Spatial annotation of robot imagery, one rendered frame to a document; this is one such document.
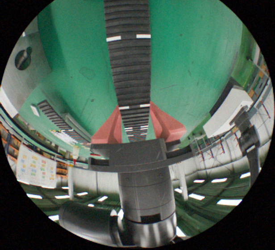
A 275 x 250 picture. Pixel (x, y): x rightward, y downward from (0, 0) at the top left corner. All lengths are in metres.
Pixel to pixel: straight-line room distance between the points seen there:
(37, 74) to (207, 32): 0.28
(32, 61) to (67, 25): 0.07
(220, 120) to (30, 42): 0.58
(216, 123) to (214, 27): 0.37
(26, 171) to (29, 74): 2.98
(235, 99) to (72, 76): 0.47
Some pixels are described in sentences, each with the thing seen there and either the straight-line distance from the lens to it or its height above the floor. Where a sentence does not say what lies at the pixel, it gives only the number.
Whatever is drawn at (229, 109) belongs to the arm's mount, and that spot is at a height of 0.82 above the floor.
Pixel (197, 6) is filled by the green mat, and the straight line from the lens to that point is 0.18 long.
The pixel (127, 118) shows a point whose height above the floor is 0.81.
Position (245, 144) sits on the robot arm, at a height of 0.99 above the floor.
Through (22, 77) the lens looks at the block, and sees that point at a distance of 0.15.
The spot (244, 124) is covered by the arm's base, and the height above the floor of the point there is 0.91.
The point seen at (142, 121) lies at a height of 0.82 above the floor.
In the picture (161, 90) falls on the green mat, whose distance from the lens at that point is 0.17.
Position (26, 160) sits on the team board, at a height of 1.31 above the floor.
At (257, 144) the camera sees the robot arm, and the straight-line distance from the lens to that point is 0.45.
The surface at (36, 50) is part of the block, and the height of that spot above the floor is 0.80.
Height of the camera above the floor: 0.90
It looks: 40 degrees down
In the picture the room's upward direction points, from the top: 172 degrees clockwise
